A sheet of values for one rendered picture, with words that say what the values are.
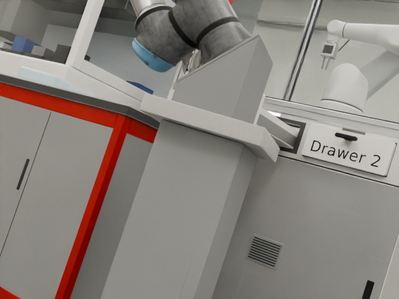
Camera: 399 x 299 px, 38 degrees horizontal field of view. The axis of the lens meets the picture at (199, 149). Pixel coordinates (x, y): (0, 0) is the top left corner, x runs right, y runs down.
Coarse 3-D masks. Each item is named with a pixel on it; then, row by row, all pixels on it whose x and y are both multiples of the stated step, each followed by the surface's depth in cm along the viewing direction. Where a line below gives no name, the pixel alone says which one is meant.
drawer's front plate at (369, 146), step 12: (312, 132) 195; (324, 132) 193; (348, 132) 188; (324, 144) 192; (336, 144) 190; (348, 144) 187; (360, 144) 185; (372, 144) 183; (384, 144) 181; (312, 156) 193; (324, 156) 191; (336, 156) 189; (348, 156) 186; (372, 156) 182; (384, 156) 180; (360, 168) 183; (372, 168) 181; (384, 168) 179
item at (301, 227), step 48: (288, 192) 196; (336, 192) 188; (384, 192) 180; (240, 240) 201; (288, 240) 192; (336, 240) 184; (384, 240) 176; (240, 288) 197; (288, 288) 188; (336, 288) 180; (384, 288) 175
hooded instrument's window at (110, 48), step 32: (0, 0) 268; (32, 0) 255; (64, 0) 244; (128, 0) 253; (0, 32) 262; (32, 32) 250; (64, 32) 239; (96, 32) 242; (128, 32) 257; (96, 64) 246; (128, 64) 262; (160, 96) 285
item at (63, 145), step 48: (0, 96) 195; (48, 96) 182; (0, 144) 189; (48, 144) 177; (96, 144) 167; (144, 144) 173; (0, 192) 184; (48, 192) 173; (96, 192) 162; (0, 240) 179; (48, 240) 168; (96, 240) 166; (0, 288) 173; (48, 288) 164; (96, 288) 170
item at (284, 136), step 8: (264, 112) 178; (264, 120) 179; (272, 120) 183; (280, 120) 188; (272, 128) 184; (280, 128) 188; (288, 128) 193; (272, 136) 187; (280, 136) 190; (288, 136) 194; (296, 136) 200; (280, 144) 199; (288, 144) 196
